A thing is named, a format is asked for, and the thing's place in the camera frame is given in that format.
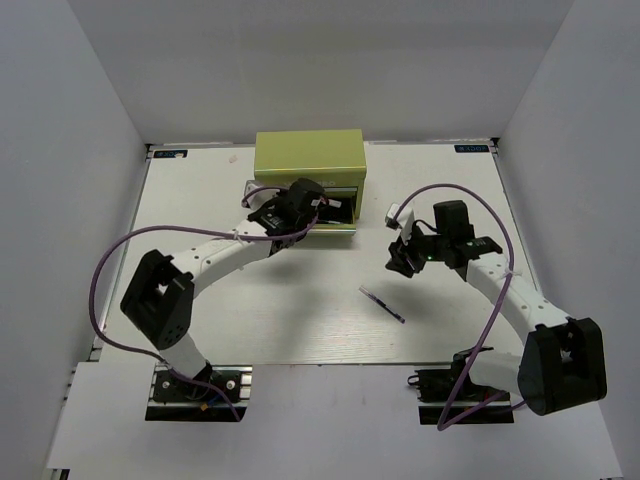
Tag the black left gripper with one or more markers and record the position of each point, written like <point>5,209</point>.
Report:
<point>274,201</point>

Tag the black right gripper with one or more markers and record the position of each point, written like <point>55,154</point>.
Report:
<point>401,252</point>

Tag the red gel pen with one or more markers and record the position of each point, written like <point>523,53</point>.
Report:
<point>329,203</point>

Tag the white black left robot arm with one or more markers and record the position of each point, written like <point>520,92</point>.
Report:
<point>160,296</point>

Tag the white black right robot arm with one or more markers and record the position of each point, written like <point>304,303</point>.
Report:
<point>562,364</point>

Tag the purple gel pen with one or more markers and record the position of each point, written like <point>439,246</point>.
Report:
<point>378,301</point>

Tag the green metal tool chest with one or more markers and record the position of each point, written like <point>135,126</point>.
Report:
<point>331,158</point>

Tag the right blue table label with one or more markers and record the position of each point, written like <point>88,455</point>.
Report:
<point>471,148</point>

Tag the blue table label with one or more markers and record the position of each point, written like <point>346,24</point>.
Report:
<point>170,154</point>
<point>471,148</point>

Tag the left blue table label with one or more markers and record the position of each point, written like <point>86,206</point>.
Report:
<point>170,154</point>

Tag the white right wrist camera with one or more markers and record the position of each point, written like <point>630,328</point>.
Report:
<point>402,219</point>

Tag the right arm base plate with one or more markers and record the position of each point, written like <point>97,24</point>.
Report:
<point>433,386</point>

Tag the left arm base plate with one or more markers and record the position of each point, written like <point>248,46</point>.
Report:
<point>171,400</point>

